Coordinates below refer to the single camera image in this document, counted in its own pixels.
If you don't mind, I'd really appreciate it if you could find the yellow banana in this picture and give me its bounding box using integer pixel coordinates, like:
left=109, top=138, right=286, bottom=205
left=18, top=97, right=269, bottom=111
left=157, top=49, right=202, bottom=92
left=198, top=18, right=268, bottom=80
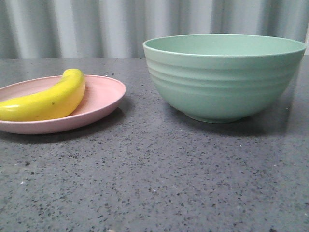
left=0, top=69, right=86, bottom=122

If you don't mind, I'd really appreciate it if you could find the pink plate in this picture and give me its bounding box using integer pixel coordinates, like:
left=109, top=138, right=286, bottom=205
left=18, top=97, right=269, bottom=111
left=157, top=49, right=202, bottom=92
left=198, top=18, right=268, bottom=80
left=0, top=75, right=126, bottom=135

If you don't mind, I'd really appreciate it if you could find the green ribbed bowl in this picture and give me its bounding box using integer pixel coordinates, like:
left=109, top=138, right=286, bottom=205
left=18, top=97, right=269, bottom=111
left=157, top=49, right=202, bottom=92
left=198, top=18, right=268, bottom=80
left=143, top=34, right=306, bottom=123

